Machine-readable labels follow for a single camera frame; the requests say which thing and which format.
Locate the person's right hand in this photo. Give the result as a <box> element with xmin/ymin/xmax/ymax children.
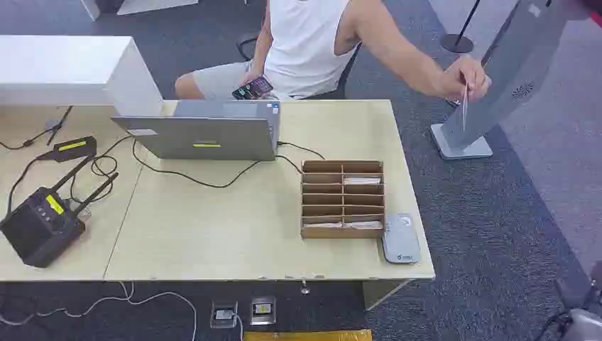
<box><xmin>239</xmin><ymin>60</ymin><xmax>270</xmax><ymax>90</ymax></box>

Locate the person's left hand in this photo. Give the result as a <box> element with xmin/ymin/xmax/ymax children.
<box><xmin>441</xmin><ymin>55</ymin><xmax>493</xmax><ymax>104</ymax></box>

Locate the black smartphone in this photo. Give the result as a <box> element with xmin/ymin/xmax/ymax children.
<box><xmin>231</xmin><ymin>76</ymin><xmax>275</xmax><ymax>101</ymax></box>

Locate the grey kiosk stand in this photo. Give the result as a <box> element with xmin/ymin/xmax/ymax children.
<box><xmin>429</xmin><ymin>0</ymin><xmax>585</xmax><ymax>161</ymax></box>

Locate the person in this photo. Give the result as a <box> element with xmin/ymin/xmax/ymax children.
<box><xmin>175</xmin><ymin>0</ymin><xmax>493</xmax><ymax>104</ymax></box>

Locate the grey laptop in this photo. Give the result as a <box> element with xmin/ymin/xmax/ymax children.
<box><xmin>111</xmin><ymin>99</ymin><xmax>282</xmax><ymax>163</ymax></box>

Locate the white furniture panel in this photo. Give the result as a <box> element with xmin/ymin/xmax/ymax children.
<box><xmin>79</xmin><ymin>0</ymin><xmax>199</xmax><ymax>21</ymax></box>

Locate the pale wooden desk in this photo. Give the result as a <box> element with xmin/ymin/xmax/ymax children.
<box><xmin>0</xmin><ymin>99</ymin><xmax>437</xmax><ymax>312</ymax></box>

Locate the wooden card box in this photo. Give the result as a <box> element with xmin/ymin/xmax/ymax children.
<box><xmin>300</xmin><ymin>159</ymin><xmax>387</xmax><ymax>240</ymax></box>

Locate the white cabinet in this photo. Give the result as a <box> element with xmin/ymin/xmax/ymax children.
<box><xmin>0</xmin><ymin>34</ymin><xmax>165</xmax><ymax>118</ymax></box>

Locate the black power adapter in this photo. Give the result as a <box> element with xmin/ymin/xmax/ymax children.
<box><xmin>35</xmin><ymin>136</ymin><xmax>99</xmax><ymax>164</ymax></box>

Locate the steel floor socket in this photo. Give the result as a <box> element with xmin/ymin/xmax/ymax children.
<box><xmin>249</xmin><ymin>296</ymin><xmax>278</xmax><ymax>327</ymax></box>

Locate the open floor socket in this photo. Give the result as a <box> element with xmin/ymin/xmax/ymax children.
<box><xmin>209</xmin><ymin>301</ymin><xmax>239</xmax><ymax>330</ymax></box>

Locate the black router with antennas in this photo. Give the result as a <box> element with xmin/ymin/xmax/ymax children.
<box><xmin>0</xmin><ymin>156</ymin><xmax>121</xmax><ymax>270</ymax></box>

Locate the yellow sheet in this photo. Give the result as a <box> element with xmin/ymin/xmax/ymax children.
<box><xmin>242</xmin><ymin>328</ymin><xmax>374</xmax><ymax>341</ymax></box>

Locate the black stanchion post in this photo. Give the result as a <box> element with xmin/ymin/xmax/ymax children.
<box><xmin>439</xmin><ymin>0</ymin><xmax>483</xmax><ymax>55</ymax></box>

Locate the black laptop cable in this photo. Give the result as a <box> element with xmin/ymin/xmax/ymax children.
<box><xmin>131</xmin><ymin>139</ymin><xmax>327</xmax><ymax>190</ymax></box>

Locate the thin black cable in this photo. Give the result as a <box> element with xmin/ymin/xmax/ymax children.
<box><xmin>0</xmin><ymin>105</ymin><xmax>75</xmax><ymax>152</ymax></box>

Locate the white floor cable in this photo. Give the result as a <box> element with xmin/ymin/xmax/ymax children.
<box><xmin>0</xmin><ymin>281</ymin><xmax>199</xmax><ymax>341</ymax></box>

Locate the black adapter cable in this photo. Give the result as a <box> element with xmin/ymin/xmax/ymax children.
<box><xmin>6</xmin><ymin>135</ymin><xmax>133</xmax><ymax>215</ymax></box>

